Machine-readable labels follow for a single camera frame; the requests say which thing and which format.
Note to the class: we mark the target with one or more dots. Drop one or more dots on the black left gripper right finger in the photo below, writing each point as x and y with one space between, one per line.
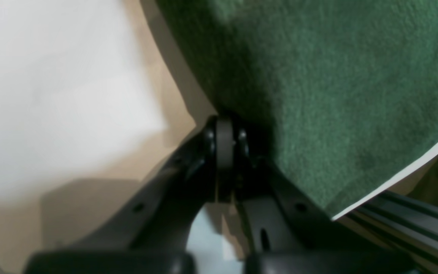
288 234

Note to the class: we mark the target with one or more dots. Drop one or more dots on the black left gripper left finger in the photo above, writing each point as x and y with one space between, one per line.
148 235

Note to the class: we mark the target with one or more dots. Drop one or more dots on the dark green t-shirt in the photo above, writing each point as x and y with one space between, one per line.
341 94

